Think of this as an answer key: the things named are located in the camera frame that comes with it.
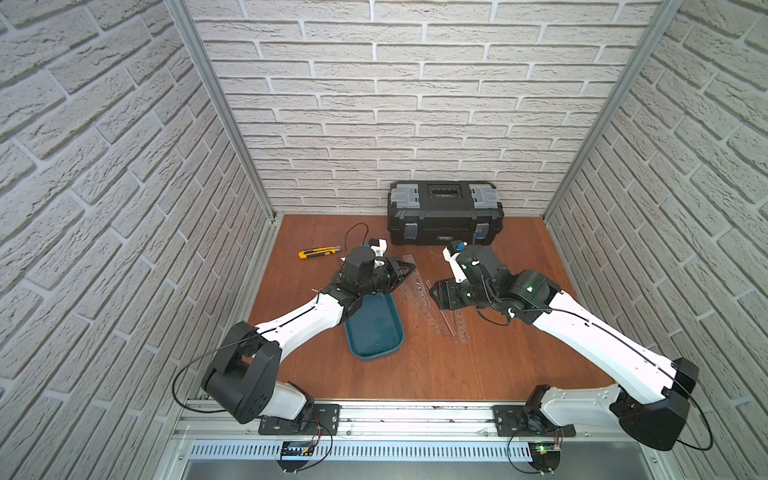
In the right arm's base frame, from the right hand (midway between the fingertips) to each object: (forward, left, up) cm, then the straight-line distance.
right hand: (444, 289), depth 72 cm
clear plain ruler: (+3, -5, -23) cm, 24 cm away
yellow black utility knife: (+32, +38, -21) cm, 54 cm away
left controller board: (-28, +39, -25) cm, 55 cm away
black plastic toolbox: (+33, -6, -6) cm, 34 cm away
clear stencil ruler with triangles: (+1, +6, -4) cm, 7 cm away
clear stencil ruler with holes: (-2, -8, -24) cm, 25 cm away
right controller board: (-34, -22, -24) cm, 46 cm away
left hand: (+9, +4, -1) cm, 10 cm away
